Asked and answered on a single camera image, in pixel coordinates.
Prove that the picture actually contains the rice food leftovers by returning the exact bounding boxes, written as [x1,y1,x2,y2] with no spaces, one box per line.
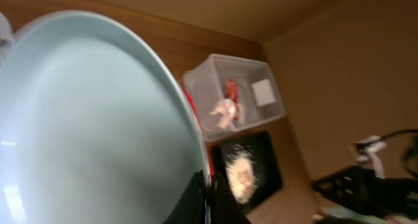
[225,144,258,204]

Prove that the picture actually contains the red plastic tray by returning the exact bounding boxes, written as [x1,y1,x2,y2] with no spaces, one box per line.
[183,88,214,183]

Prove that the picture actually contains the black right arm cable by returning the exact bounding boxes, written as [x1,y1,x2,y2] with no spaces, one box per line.
[378,128,418,179]

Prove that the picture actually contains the red snack wrapper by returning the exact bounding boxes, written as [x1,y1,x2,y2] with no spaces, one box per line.
[225,78,240,121]

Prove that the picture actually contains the black food waste tray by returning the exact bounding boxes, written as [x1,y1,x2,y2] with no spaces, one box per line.
[211,131,282,214]

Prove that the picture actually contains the white tissue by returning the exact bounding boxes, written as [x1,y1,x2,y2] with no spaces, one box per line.
[209,99,242,129]

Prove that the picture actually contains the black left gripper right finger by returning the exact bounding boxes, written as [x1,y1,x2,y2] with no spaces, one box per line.
[210,172,251,224]

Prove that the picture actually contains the clear plastic bin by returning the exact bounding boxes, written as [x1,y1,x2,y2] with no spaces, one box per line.
[183,54,287,142]

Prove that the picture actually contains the light blue plate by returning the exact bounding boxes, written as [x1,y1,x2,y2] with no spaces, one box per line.
[1,10,210,223]

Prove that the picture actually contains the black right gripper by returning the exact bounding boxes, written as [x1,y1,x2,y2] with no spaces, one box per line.
[312,135,418,224]

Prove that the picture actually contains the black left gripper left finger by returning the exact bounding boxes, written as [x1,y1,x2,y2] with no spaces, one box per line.
[163,171,206,224]

